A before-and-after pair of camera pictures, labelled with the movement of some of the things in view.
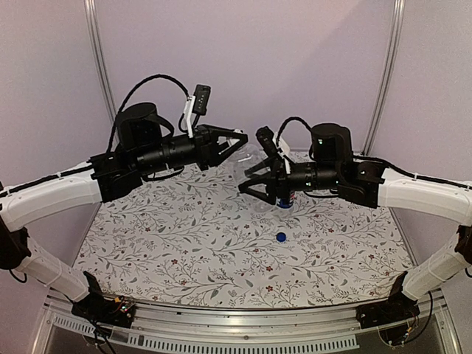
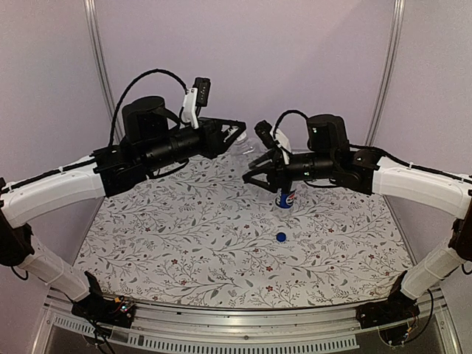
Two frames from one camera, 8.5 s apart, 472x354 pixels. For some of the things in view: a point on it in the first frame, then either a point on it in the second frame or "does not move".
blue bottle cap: x=281 y=237 does not move
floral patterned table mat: x=187 y=237 does not move
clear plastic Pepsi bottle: x=285 y=203 does not move
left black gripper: x=206 y=142 to x=214 y=141
